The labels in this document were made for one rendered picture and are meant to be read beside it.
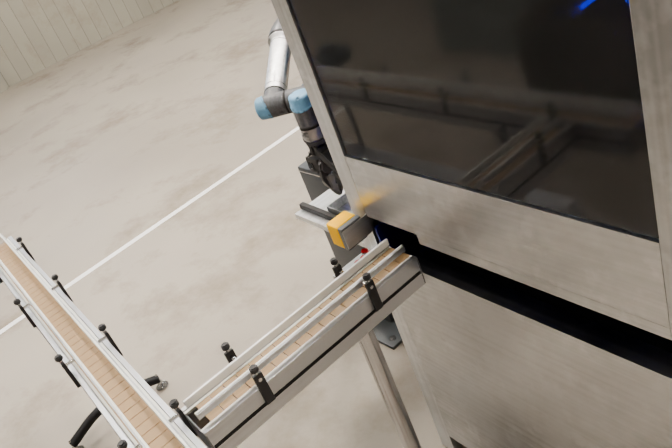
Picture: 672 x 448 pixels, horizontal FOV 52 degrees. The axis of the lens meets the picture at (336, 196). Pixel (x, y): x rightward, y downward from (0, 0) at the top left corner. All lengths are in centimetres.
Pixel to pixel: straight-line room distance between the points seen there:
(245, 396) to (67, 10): 1031
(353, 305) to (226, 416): 40
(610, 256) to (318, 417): 176
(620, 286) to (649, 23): 53
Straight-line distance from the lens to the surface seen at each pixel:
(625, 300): 141
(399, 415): 206
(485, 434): 227
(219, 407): 167
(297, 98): 206
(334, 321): 172
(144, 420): 177
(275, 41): 242
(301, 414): 291
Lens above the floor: 199
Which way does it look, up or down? 28 degrees down
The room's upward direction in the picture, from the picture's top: 22 degrees counter-clockwise
